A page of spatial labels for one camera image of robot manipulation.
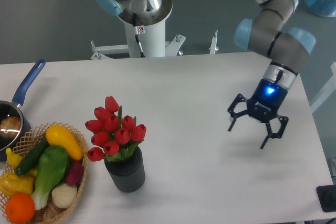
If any yellow squash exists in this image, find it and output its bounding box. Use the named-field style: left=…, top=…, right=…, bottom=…
left=45, top=124, right=83, bottom=161

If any purple red radish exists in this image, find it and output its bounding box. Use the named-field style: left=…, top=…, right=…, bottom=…
left=65, top=161, right=84, bottom=185

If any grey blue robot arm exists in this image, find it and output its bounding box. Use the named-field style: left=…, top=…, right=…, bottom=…
left=96, top=0, right=316, bottom=138

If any orange fruit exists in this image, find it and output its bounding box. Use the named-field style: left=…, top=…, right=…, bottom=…
left=5, top=193, right=35, bottom=223

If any green bok choy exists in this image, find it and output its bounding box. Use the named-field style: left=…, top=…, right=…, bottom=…
left=31, top=145, right=70, bottom=210

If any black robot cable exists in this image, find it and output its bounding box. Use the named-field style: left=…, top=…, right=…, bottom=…
left=132, top=13, right=146, bottom=58

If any red tulip bouquet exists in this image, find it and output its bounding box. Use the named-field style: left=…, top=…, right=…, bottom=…
left=85, top=96, right=147, bottom=162

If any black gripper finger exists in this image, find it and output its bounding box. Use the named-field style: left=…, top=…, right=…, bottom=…
left=260, top=116, right=289, bottom=149
left=227, top=93, right=248, bottom=132

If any small yellow banana pepper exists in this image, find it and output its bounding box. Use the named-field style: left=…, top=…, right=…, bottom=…
left=5, top=148, right=23, bottom=168

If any blue handled saucepan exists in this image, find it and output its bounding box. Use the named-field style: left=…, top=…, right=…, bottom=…
left=1, top=59, right=46, bottom=162

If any woven wicker basket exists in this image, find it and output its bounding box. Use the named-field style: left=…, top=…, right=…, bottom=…
left=1, top=122, right=89, bottom=223

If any dark green cucumber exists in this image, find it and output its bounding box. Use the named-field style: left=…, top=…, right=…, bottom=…
left=15, top=137, right=49, bottom=175

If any black device at edge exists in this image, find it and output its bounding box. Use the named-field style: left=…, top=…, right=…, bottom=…
left=316, top=185, right=336, bottom=212

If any white garlic bulb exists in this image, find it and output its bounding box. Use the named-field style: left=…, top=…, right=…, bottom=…
left=51, top=183, right=77, bottom=209

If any white frame bar right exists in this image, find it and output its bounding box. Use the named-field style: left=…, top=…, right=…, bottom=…
left=310, top=62, right=335, bottom=113

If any yellow bell pepper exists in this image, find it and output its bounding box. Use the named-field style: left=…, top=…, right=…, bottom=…
left=1, top=172, right=35, bottom=198

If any brown bread in pan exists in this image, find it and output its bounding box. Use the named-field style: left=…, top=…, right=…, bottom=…
left=1, top=116, right=21, bottom=134

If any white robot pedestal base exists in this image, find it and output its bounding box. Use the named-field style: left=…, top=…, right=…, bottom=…
left=91, top=0, right=186, bottom=59

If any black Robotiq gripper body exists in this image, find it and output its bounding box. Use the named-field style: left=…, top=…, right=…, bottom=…
left=247, top=79, right=288, bottom=123

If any dark grey ribbed vase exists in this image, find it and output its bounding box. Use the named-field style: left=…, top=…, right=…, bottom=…
left=104, top=147, right=145, bottom=193

